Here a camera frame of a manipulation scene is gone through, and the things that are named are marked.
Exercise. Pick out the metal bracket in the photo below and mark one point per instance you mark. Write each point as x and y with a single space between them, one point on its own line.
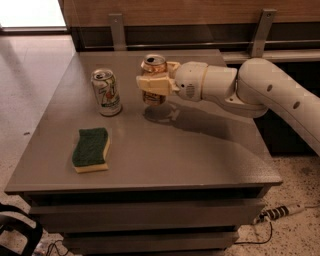
117 31
263 27

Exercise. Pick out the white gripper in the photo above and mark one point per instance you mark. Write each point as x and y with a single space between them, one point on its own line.
189 80

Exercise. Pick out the white power strip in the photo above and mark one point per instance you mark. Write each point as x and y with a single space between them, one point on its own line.
278 212

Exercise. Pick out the green yellow sponge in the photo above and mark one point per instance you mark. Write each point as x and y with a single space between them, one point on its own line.
91 150

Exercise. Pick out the grey drawer cabinet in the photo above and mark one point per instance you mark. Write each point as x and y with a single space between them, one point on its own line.
181 178

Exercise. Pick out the black chair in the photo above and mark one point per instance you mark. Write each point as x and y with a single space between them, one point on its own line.
32 234

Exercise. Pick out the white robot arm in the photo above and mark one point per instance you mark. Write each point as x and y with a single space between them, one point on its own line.
249 91

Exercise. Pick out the right metal bracket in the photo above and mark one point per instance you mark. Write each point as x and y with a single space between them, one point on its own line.
263 27

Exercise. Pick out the white green 7up can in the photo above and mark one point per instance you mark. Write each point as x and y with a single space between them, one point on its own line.
106 92

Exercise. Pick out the left metal bracket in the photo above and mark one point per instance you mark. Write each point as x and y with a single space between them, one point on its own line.
117 31

